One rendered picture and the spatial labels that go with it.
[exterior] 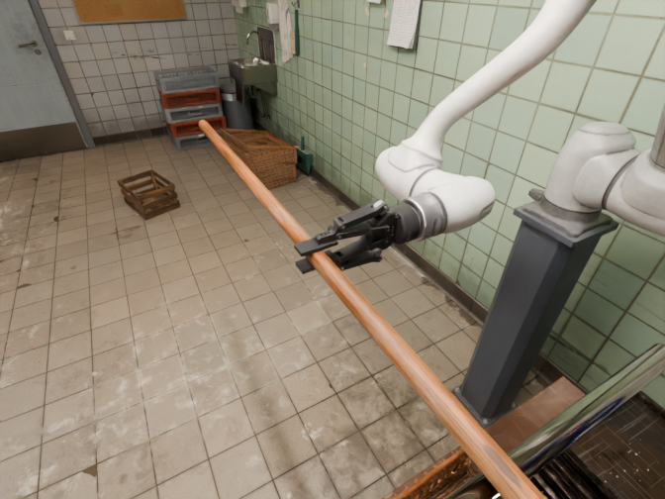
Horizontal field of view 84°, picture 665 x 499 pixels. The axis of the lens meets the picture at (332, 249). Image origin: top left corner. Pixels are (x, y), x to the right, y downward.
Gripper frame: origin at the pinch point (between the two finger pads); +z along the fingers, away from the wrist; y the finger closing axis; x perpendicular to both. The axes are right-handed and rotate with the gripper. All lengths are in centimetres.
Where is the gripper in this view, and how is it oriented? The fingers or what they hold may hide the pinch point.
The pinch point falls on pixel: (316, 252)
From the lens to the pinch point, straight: 63.9
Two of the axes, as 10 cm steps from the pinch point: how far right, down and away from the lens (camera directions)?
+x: -5.0, -5.2, 6.9
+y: 0.0, 8.0, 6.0
